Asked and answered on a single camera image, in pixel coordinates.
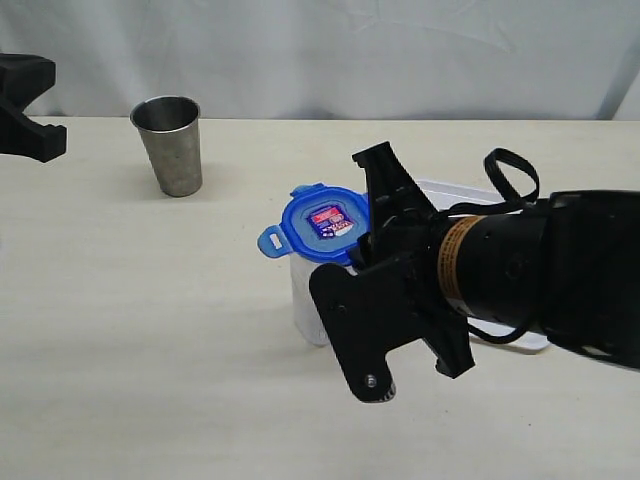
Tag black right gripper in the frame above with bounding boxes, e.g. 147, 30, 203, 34
352, 141, 474, 378

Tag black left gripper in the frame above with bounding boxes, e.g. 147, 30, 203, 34
1, 53, 67, 163

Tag blue plastic lid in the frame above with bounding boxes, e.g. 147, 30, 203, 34
257, 183, 369, 266

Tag clear plastic container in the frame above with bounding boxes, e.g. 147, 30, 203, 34
289, 253, 338, 347

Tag stainless steel cup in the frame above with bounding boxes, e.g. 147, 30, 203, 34
129, 95, 203, 198

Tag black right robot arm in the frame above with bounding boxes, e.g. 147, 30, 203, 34
353, 142, 639, 377

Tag white rectangular tray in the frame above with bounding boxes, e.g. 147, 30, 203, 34
417, 179, 550, 354

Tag white backdrop curtain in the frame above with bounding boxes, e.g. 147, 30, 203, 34
1, 1, 639, 120

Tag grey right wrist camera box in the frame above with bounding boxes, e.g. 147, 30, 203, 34
309, 262, 428, 404

